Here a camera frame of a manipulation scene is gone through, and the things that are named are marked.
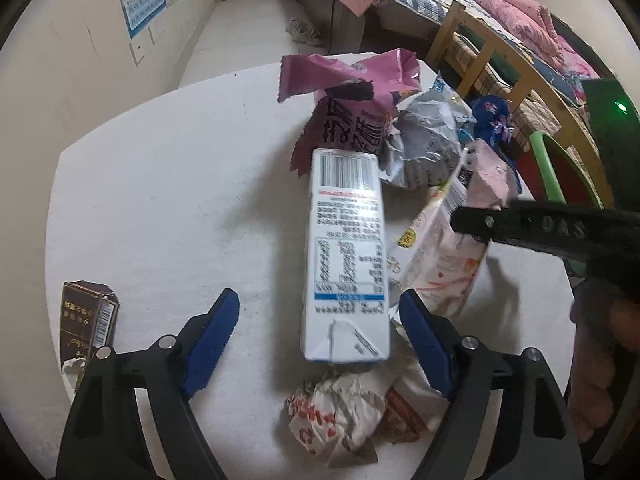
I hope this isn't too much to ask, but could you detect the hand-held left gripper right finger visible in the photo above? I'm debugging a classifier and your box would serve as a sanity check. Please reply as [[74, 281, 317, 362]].
[[400, 289, 586, 480]]

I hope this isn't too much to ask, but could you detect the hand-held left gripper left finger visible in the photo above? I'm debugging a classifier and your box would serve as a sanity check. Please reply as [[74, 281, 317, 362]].
[[55, 288, 241, 480]]

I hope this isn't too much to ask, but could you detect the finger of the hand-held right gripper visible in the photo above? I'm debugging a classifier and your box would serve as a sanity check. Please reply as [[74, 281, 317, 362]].
[[450, 203, 521, 248]]

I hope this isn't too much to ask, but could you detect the white pink snack bag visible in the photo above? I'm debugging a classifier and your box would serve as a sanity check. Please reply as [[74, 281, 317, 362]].
[[387, 140, 521, 318]]

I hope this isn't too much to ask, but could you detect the red bin with green rim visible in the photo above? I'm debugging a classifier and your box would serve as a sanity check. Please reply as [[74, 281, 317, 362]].
[[515, 130, 606, 277]]

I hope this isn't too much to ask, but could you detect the silver foil bag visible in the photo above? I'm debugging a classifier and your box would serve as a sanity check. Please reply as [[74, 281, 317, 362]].
[[380, 77, 476, 191]]

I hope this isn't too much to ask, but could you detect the paper ball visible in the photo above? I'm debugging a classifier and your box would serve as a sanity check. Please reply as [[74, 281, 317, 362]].
[[287, 372, 388, 466]]

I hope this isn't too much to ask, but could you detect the white blue milk carton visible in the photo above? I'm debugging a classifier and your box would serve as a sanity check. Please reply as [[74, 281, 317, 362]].
[[302, 149, 393, 363]]

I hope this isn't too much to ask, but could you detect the person's right hand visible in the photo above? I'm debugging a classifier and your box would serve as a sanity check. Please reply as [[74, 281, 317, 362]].
[[570, 280, 640, 443]]

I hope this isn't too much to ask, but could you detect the red white paper wrapper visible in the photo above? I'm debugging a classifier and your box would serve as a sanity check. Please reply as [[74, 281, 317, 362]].
[[375, 360, 451, 446]]

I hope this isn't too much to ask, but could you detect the blue snack wrapper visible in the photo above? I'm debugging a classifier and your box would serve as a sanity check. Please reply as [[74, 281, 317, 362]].
[[470, 95, 516, 146]]

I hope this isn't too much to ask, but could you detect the brown checked quilt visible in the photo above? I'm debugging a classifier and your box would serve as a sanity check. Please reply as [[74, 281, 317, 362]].
[[445, 40, 566, 151]]

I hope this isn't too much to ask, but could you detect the dark brown small box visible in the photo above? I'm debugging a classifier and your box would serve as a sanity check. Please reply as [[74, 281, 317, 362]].
[[60, 280, 121, 391]]

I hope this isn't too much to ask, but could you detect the navy cartoon blanket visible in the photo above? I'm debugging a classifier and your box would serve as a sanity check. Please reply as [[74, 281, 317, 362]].
[[505, 25, 586, 106]]

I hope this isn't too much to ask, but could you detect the purple snack bag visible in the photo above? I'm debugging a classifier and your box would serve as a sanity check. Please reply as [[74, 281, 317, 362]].
[[277, 49, 421, 176]]

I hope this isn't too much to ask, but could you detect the pink floral quilt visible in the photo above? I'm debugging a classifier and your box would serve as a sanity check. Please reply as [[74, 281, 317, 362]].
[[475, 0, 601, 81]]

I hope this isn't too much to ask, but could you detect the pair of grey shoes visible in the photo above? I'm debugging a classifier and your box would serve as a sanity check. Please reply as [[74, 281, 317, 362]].
[[286, 17, 326, 47]]

